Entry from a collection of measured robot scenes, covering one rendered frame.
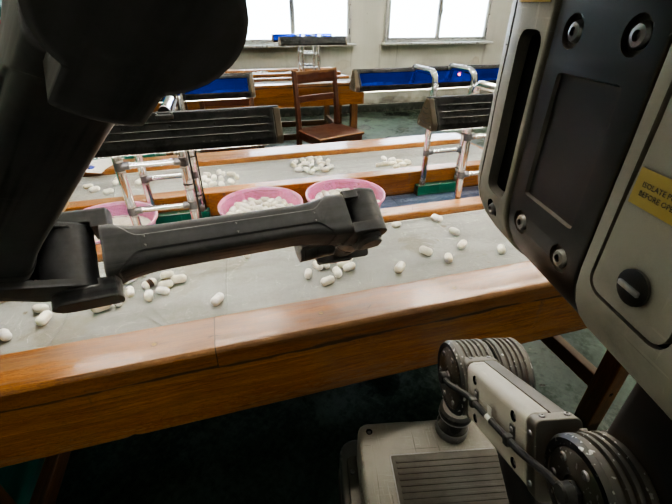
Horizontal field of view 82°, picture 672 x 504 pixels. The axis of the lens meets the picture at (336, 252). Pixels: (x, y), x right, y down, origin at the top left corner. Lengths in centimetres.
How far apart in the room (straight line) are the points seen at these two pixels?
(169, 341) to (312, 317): 27
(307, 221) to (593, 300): 38
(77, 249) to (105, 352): 34
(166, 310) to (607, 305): 81
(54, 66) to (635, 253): 25
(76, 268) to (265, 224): 21
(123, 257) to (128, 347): 34
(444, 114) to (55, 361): 94
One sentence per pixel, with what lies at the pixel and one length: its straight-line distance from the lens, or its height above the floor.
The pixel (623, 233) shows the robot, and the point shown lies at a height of 120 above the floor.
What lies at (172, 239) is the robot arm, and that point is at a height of 105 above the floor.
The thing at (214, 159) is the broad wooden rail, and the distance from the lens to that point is 172.
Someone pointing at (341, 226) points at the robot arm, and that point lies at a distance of 54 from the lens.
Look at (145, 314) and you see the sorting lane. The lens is 91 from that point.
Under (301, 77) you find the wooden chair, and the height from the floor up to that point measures 85.
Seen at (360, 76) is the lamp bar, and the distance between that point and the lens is 150.
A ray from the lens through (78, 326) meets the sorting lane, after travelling 95.
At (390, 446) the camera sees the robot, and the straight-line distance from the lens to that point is 95.
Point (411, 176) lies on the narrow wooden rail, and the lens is 154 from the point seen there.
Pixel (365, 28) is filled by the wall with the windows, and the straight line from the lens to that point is 618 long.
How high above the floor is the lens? 128
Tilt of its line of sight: 32 degrees down
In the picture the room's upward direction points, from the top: straight up
